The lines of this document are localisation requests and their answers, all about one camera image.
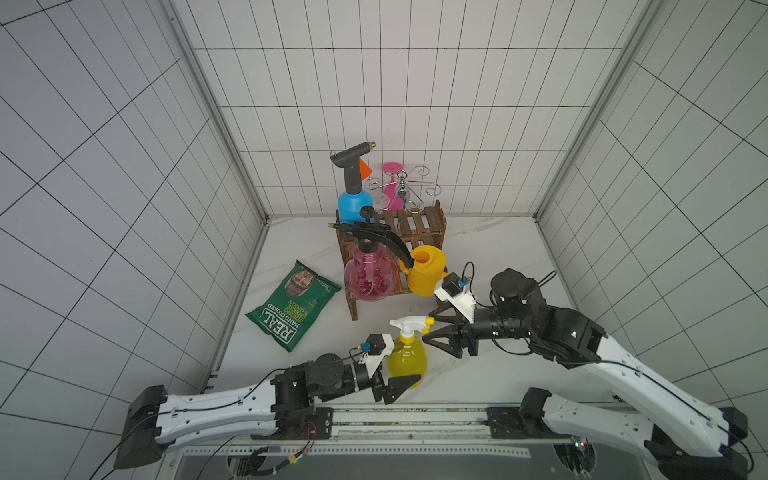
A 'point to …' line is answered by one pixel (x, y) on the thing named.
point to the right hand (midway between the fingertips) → (420, 332)
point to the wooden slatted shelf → (428, 228)
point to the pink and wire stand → (401, 192)
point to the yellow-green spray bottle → (409, 356)
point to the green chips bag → (288, 312)
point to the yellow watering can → (426, 271)
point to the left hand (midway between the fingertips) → (404, 362)
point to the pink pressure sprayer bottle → (371, 273)
